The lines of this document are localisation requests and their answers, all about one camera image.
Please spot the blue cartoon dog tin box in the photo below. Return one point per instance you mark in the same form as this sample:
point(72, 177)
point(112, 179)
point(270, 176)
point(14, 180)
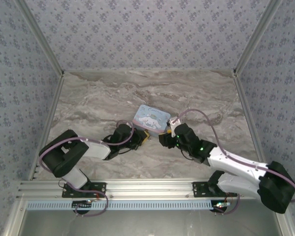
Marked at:
point(151, 118)

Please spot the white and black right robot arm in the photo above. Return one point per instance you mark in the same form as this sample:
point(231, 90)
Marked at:
point(236, 162)

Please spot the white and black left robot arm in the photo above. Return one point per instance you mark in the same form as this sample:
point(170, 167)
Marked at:
point(68, 152)

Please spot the aluminium table edge profile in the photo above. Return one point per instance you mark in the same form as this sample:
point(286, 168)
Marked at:
point(248, 118)
point(49, 123)

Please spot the grey metal sheet panel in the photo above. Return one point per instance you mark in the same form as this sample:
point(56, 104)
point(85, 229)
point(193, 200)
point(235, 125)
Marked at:
point(147, 223)

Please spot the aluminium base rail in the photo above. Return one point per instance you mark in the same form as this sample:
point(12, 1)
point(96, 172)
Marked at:
point(147, 188)

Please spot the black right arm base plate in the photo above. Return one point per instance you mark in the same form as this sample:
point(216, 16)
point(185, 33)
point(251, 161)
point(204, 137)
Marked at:
point(200, 189)

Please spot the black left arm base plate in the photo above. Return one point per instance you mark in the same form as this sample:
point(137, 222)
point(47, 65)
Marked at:
point(96, 188)

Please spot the aluminium frame post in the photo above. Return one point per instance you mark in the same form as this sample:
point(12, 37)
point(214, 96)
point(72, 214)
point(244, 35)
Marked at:
point(39, 37)
point(258, 37)

